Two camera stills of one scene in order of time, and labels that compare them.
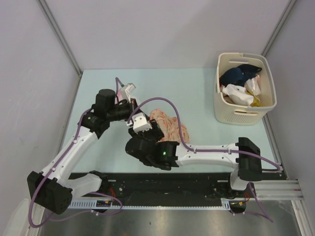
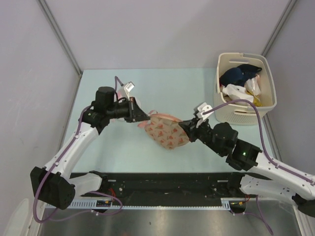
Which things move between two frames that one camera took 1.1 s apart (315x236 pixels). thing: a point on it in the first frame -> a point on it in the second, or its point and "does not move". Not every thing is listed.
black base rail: (168, 186) does not move
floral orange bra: (170, 127) does not move
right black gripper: (156, 130) -> (190, 127)
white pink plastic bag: (252, 85) does not move
